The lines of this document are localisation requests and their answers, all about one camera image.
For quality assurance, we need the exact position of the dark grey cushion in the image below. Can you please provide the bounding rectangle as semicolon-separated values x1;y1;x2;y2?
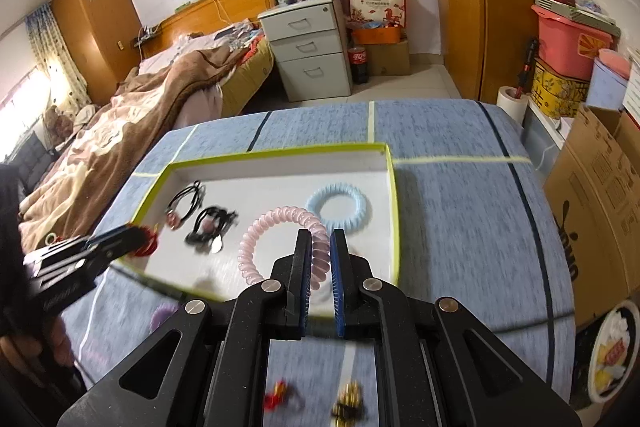
0;127;51;178

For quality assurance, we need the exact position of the brown teddy bear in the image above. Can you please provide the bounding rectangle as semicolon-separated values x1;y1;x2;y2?
42;104;76;138

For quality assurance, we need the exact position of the yellow patterned box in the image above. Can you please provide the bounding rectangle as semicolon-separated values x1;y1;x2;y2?
530;59;591;118

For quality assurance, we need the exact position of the light blue bin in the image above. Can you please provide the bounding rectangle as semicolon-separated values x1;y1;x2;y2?
585;49;632;110

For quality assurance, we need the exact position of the small cardboard box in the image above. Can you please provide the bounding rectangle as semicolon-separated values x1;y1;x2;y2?
367;39;411;76

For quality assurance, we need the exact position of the grey drawer cabinet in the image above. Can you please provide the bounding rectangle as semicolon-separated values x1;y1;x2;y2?
257;0;353;102

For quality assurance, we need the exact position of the pink spiral hair tie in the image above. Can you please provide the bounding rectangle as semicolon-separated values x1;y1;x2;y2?
237;206;333;293

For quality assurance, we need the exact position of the light blue spiral hair tie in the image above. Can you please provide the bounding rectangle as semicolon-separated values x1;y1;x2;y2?
305;182;372;238

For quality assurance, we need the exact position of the person's left hand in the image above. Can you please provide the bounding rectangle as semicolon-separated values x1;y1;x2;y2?
0;314;78;388

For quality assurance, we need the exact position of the black hair tie round button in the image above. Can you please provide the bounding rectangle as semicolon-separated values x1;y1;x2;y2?
166;181;208;230

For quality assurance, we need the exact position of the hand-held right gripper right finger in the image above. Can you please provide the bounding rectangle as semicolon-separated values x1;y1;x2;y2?
329;228;583;427

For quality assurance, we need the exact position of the brown blanket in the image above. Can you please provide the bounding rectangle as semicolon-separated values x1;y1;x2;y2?
20;42;273;253

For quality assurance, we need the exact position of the red black tool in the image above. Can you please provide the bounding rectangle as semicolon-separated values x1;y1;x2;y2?
517;37;538;98

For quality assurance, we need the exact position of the dark gold bead bracelet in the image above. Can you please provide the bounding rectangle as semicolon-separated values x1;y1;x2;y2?
330;384;366;423

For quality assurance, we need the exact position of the large cardboard box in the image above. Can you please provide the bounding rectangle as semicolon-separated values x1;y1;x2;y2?
542;104;640;333

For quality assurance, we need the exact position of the grey patterned tray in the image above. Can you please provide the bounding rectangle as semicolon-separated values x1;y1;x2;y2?
534;0;621;32

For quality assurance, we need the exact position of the black hair tie pink ball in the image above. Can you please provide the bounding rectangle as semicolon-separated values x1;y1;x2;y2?
185;206;238;254

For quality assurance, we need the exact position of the dotted curtain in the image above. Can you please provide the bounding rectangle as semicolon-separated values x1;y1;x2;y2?
25;3;91;108

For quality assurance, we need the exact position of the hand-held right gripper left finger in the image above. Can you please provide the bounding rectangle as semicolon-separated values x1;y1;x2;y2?
57;228;313;427

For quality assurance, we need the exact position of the pile of clothes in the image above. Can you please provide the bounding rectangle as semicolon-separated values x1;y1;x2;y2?
215;21;266;52

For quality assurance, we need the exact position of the blue checked tablecloth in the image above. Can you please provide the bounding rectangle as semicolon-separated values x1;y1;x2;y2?
60;99;576;427

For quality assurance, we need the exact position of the purple spiral hair tie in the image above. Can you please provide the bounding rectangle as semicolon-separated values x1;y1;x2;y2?
149;302;183;328

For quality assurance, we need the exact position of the narrow wooden wardrobe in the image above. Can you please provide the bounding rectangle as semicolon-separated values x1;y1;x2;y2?
51;0;143;105

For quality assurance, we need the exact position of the beige patterned quilt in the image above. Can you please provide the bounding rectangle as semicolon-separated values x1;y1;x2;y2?
20;102;176;228

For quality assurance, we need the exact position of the pink plastic bucket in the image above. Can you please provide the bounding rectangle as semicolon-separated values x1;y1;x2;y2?
531;4;621;80

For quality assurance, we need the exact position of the round printed tin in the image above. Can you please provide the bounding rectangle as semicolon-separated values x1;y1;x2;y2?
587;299;638;408

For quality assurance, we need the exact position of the toilet paper roll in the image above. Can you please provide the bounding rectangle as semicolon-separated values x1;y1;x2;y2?
496;86;530;122

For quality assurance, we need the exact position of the green cardboard box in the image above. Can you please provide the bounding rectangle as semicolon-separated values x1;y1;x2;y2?
102;142;403;303

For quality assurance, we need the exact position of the red gift bag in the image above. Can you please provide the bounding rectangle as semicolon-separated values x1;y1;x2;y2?
347;0;407;30

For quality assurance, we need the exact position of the red bead bracelet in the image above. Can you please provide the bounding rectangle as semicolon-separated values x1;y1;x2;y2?
131;227;160;258

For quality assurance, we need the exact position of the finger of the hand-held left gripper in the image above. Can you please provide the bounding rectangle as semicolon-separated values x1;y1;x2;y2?
85;226;148;250
92;239;151;273

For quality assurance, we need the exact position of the cola bottle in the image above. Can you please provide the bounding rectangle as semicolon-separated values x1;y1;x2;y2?
348;47;371;85

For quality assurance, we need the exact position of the translucent storage box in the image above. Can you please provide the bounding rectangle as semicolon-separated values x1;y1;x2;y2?
522;104;576;178

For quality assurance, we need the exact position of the red charm hair tie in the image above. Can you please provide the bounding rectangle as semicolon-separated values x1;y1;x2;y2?
265;379;293;410

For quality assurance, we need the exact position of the wooden bed headboard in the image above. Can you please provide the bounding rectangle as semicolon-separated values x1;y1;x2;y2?
140;0;276;62

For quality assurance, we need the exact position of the orange box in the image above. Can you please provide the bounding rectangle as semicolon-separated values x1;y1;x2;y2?
351;27;402;45

